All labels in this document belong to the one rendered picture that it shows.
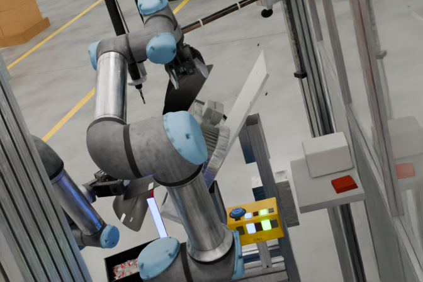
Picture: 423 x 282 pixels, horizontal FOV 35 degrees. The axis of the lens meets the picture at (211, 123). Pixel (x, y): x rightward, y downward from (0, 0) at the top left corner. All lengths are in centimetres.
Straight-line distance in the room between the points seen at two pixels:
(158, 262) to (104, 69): 48
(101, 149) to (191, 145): 19
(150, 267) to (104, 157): 39
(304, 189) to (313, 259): 112
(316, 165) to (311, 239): 125
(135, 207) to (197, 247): 94
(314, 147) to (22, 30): 824
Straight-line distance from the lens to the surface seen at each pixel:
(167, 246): 169
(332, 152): 256
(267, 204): 210
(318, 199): 247
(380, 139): 193
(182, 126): 134
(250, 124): 246
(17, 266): 132
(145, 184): 223
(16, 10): 1040
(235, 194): 436
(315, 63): 272
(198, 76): 231
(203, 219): 152
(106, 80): 157
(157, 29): 168
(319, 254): 365
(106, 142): 138
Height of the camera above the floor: 216
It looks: 23 degrees down
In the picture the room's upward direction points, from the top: 17 degrees counter-clockwise
